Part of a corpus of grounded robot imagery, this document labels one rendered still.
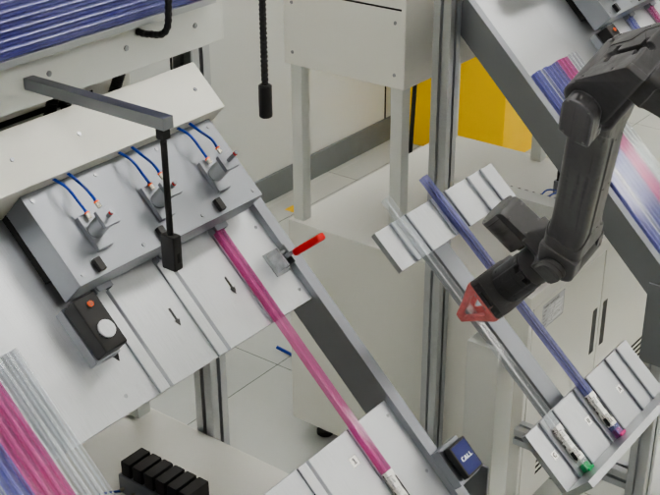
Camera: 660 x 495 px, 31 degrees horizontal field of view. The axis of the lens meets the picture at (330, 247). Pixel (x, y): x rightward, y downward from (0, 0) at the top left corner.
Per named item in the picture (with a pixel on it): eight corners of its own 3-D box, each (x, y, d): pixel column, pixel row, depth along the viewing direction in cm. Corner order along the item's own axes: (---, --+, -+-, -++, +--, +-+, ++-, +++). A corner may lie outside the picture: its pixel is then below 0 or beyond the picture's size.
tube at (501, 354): (587, 468, 177) (592, 467, 177) (583, 473, 176) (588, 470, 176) (385, 198, 182) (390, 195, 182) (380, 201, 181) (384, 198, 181)
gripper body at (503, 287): (467, 285, 171) (501, 260, 166) (502, 259, 178) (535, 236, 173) (495, 321, 170) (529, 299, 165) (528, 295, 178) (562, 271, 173)
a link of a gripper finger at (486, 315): (437, 304, 177) (477, 276, 171) (462, 287, 183) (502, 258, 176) (465, 342, 177) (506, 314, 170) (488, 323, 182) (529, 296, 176)
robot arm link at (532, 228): (564, 281, 158) (601, 236, 160) (504, 220, 157) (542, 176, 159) (524, 293, 169) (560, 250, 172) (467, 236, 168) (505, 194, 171)
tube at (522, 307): (620, 434, 185) (625, 431, 184) (616, 439, 184) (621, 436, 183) (423, 177, 190) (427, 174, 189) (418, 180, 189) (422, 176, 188)
